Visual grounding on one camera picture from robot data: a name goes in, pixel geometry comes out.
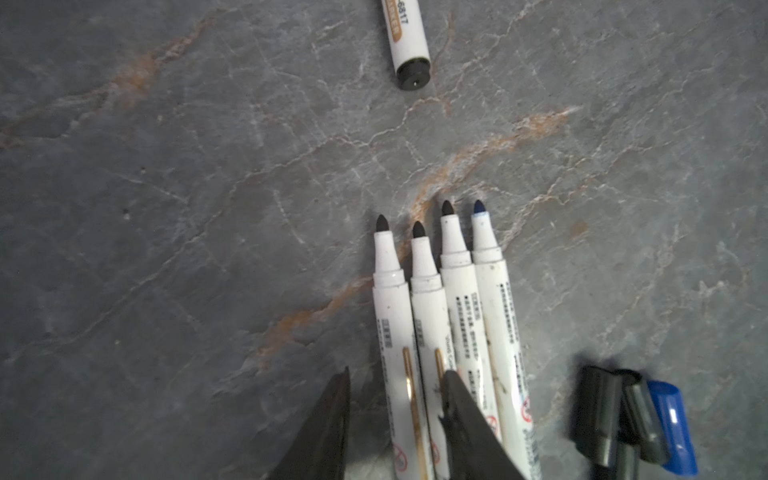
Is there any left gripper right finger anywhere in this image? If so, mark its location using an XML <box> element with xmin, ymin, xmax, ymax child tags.
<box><xmin>440</xmin><ymin>370</ymin><xmax>523</xmax><ymax>480</ymax></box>

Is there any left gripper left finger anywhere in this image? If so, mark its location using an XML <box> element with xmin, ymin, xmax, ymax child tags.
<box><xmin>268</xmin><ymin>367</ymin><xmax>351</xmax><ymax>480</ymax></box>

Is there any white marker pen blue tip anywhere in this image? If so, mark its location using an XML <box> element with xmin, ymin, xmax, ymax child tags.
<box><xmin>471</xmin><ymin>200</ymin><xmax>542</xmax><ymax>479</ymax></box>

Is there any black pen cap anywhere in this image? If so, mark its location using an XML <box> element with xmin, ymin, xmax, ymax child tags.
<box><xmin>573</xmin><ymin>366</ymin><xmax>622</xmax><ymax>468</ymax></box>
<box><xmin>611</xmin><ymin>369</ymin><xmax>670</xmax><ymax>479</ymax></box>

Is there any blue pen cap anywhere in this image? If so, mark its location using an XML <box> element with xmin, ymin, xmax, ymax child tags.
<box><xmin>648</xmin><ymin>380</ymin><xmax>698</xmax><ymax>477</ymax></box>

